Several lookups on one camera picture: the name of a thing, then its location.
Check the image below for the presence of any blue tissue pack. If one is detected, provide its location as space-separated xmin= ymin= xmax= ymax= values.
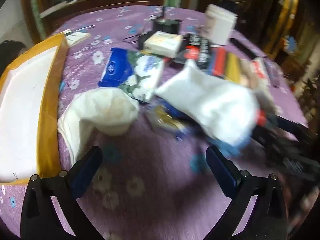
xmin=98 ymin=47 xmax=135 ymax=88

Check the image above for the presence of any gold trimmed wooden screen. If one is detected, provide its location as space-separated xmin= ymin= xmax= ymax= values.
xmin=275 ymin=0 xmax=300 ymax=55

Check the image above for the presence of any yellow-rimmed white tray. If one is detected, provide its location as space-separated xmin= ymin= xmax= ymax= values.
xmin=0 ymin=34 xmax=69 ymax=185

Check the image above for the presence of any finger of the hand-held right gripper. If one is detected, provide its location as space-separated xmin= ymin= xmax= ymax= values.
xmin=260 ymin=114 xmax=313 ymax=143

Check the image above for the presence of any white notebook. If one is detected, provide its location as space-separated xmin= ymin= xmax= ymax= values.
xmin=64 ymin=30 xmax=91 ymax=47

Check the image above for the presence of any blue plastic bag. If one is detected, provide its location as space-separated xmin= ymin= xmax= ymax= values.
xmin=285 ymin=36 xmax=297 ymax=50

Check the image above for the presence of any white sock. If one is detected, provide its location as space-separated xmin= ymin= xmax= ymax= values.
xmin=57 ymin=87 xmax=140 ymax=165

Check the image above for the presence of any white soft packet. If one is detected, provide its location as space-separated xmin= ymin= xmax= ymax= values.
xmin=154 ymin=60 xmax=260 ymax=147

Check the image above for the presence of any white red tissue packet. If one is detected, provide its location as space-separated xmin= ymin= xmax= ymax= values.
xmin=250 ymin=57 xmax=270 ymax=85

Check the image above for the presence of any black phone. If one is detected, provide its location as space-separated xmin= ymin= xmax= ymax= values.
xmin=229 ymin=37 xmax=260 ymax=58

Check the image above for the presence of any purple floral tablecloth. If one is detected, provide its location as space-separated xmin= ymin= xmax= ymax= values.
xmin=0 ymin=5 xmax=310 ymax=240

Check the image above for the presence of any black silver pen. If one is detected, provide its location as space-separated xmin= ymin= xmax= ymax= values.
xmin=71 ymin=25 xmax=96 ymax=32

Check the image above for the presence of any white tissue pack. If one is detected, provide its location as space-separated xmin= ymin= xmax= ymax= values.
xmin=144 ymin=31 xmax=183 ymax=58

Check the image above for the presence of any red black yellow strips packet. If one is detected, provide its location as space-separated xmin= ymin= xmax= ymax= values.
xmin=210 ymin=47 xmax=253 ymax=83

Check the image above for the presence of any wooden glass cabinet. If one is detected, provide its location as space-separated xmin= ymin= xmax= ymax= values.
xmin=20 ymin=0 xmax=167 ymax=38

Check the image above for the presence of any white plastic jar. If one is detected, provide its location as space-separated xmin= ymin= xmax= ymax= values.
xmin=201 ymin=4 xmax=238 ymax=46

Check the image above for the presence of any black power adapter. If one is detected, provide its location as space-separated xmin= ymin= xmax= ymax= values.
xmin=124 ymin=31 xmax=153 ymax=50

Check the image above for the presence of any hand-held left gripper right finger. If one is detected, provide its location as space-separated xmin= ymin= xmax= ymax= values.
xmin=202 ymin=145 xmax=288 ymax=240

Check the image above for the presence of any black electric motor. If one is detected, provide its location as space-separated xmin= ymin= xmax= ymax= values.
xmin=152 ymin=5 xmax=181 ymax=34

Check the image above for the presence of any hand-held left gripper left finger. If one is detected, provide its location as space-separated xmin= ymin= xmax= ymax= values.
xmin=21 ymin=146 xmax=104 ymax=240

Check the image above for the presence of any black snack bag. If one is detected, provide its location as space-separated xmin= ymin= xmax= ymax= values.
xmin=175 ymin=32 xmax=213 ymax=68

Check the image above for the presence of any floral tissue pack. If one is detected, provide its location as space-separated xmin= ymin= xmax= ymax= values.
xmin=117 ymin=54 xmax=165 ymax=103

